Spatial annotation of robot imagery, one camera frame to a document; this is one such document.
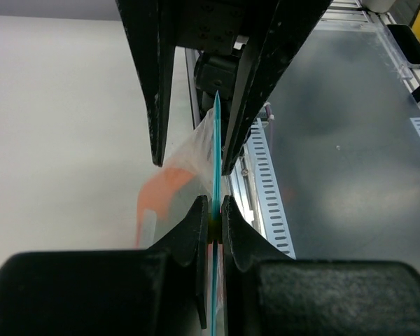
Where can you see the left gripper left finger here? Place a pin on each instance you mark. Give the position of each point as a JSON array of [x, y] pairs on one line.
[[161, 290]]

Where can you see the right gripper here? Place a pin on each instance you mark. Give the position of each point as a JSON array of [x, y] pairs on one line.
[[274, 32]]

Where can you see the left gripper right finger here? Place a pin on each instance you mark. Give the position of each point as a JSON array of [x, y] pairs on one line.
[[268, 293]]

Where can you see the clear zip top bag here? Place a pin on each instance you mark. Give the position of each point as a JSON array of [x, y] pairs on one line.
[[193, 170]]

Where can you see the black smartphone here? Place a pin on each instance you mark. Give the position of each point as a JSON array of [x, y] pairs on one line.
[[407, 42]]

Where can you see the white slotted cable duct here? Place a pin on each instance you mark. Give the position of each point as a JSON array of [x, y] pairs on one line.
[[272, 219]]

